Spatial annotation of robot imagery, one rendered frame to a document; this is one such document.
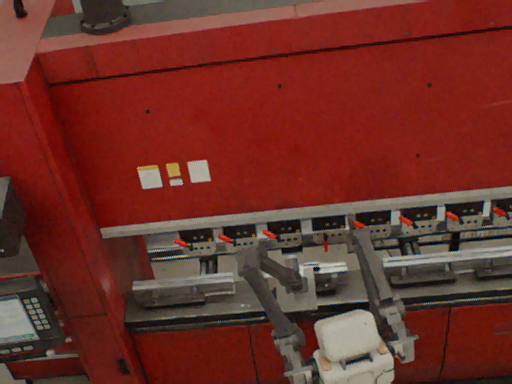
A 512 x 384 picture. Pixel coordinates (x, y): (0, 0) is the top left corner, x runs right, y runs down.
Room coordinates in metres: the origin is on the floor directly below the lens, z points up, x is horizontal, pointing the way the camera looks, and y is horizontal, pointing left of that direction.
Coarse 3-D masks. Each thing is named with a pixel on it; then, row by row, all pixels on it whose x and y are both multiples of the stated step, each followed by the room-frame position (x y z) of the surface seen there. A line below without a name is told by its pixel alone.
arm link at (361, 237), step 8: (352, 232) 2.13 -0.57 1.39; (360, 232) 2.13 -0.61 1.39; (368, 232) 2.12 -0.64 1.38; (352, 240) 2.14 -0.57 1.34; (360, 240) 2.09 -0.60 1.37; (368, 240) 2.09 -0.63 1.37; (360, 248) 2.08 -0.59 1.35; (368, 248) 2.05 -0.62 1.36; (368, 256) 2.02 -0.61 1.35; (368, 264) 1.99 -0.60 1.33; (376, 264) 1.98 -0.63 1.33; (376, 272) 1.95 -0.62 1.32; (376, 280) 1.92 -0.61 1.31; (384, 280) 1.91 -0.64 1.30; (376, 288) 1.90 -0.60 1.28; (384, 288) 1.88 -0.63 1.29; (384, 296) 1.85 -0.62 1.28; (392, 296) 1.84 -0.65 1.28; (376, 304) 1.83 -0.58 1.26; (400, 304) 1.80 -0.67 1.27; (376, 312) 1.82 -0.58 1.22; (400, 312) 1.77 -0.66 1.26; (384, 320) 1.77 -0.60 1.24
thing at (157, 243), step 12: (444, 204) 2.62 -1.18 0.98; (396, 216) 2.60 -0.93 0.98; (444, 216) 2.53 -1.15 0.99; (216, 228) 2.79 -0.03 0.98; (264, 228) 2.71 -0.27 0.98; (348, 228) 2.59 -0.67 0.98; (396, 228) 2.54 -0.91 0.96; (444, 228) 2.50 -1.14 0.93; (480, 228) 2.47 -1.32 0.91; (492, 228) 2.46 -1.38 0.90; (504, 228) 2.45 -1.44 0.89; (156, 240) 2.79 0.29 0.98; (168, 240) 2.77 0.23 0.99; (216, 240) 2.70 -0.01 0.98; (264, 240) 2.64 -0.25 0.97; (312, 240) 2.60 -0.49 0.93; (156, 252) 2.73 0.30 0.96; (168, 252) 2.72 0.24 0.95; (180, 252) 2.71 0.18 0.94; (216, 252) 2.69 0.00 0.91; (228, 252) 2.67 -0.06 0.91
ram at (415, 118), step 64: (256, 64) 2.36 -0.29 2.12; (320, 64) 2.32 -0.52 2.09; (384, 64) 2.28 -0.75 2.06; (448, 64) 2.25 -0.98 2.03; (64, 128) 2.48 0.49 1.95; (128, 128) 2.44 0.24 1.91; (192, 128) 2.40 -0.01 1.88; (256, 128) 2.36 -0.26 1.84; (320, 128) 2.32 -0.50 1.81; (384, 128) 2.28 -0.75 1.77; (448, 128) 2.24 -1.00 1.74; (128, 192) 2.45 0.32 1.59; (192, 192) 2.41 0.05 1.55; (256, 192) 2.37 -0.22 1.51; (320, 192) 2.33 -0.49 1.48; (384, 192) 2.28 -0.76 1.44; (448, 192) 2.24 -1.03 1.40
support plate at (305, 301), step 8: (304, 272) 2.33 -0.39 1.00; (312, 272) 2.32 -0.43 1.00; (312, 280) 2.27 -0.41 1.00; (280, 288) 2.26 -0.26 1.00; (312, 288) 2.22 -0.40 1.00; (280, 296) 2.22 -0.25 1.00; (288, 296) 2.21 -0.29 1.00; (296, 296) 2.20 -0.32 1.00; (304, 296) 2.19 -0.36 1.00; (312, 296) 2.18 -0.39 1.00; (280, 304) 2.17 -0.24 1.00; (288, 304) 2.16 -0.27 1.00; (296, 304) 2.15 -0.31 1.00; (304, 304) 2.14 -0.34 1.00; (312, 304) 2.13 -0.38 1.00
